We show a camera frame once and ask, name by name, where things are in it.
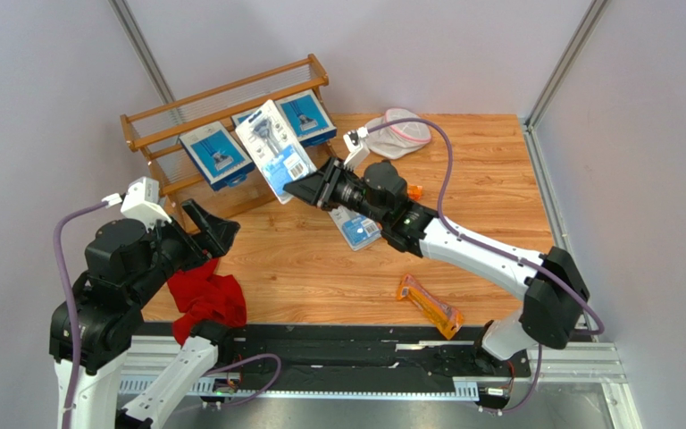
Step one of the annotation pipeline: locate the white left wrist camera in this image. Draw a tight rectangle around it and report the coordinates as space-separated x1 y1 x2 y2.
102 176 172 230

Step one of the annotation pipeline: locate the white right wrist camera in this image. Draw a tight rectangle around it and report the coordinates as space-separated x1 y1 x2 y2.
343 127 371 171

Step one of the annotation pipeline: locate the blue Harry's box on shelf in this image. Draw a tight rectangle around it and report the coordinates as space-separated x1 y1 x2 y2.
275 89 337 147

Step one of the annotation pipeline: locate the Gillette razor blister pack front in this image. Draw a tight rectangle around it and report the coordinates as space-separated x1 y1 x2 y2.
236 100 317 205

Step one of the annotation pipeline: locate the wooden two-tier shelf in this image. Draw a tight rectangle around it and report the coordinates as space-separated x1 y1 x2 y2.
120 54 330 231

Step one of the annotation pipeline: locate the white mesh laundry bag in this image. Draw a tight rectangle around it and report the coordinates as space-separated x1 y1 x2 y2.
364 107 432 160

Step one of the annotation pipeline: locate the orange bic razor bag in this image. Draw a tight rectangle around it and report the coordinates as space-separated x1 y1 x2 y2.
406 185 422 201
396 273 464 340

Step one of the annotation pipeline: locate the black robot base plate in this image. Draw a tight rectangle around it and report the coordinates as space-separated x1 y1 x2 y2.
212 324 533 396

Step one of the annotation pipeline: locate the gillette razor blister pack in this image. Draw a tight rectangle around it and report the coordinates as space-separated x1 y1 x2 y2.
330 206 381 251
236 100 317 205

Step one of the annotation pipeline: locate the orange Bic razor bag front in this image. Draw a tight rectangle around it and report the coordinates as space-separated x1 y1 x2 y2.
396 273 464 340

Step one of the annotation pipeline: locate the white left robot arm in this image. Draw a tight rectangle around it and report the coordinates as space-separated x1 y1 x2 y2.
49 200 240 428

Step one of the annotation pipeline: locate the large blue Harry's razor box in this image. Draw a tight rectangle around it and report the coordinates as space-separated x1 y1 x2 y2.
230 108 258 128

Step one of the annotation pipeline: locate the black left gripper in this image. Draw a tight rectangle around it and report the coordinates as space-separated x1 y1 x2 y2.
132 195 242 302

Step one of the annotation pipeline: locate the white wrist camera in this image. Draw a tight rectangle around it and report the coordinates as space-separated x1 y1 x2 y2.
102 176 172 230
343 127 371 171

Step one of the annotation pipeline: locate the aluminium frame rail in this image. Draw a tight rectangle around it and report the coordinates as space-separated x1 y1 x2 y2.
69 332 644 429

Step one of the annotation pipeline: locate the red cloth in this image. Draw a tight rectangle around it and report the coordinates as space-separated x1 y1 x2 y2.
167 258 247 346

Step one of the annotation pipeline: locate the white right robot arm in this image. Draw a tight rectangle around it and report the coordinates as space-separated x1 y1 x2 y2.
283 157 590 360

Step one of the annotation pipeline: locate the small blue Harry's razor box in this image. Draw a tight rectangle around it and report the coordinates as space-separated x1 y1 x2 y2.
179 122 255 191

